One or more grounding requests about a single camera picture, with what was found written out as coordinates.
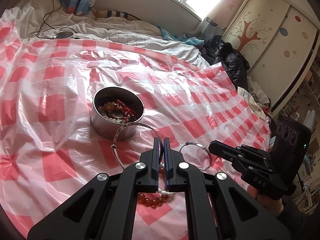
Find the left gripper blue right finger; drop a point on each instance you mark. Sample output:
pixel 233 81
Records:
pixel 168 164

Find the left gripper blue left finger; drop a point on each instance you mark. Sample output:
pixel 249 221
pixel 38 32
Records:
pixel 156 159

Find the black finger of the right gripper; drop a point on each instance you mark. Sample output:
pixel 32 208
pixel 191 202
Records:
pixel 223 151

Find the silver bangle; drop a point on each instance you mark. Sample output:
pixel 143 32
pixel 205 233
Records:
pixel 127 132
pixel 197 154

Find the person's right hand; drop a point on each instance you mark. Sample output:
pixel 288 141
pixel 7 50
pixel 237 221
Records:
pixel 274 207

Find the round silver metal tin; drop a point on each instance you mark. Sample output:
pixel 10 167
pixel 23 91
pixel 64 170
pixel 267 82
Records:
pixel 113 107

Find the black jacket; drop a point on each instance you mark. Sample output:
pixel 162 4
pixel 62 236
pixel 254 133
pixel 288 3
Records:
pixel 233 62

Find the light blue plastic bag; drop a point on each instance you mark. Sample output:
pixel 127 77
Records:
pixel 192 41

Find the right blue cartoon curtain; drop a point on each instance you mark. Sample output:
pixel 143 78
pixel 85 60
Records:
pixel 209 29

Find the white wardrobe with tree decal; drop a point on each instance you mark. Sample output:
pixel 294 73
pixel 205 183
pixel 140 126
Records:
pixel 277 40

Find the striped pillow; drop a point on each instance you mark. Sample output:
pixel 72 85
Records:
pixel 111 13

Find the round grey charger puck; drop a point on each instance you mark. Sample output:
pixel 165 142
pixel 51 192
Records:
pixel 63 35

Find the white striped bed quilt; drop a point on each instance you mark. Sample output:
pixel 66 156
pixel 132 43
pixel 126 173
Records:
pixel 45 17

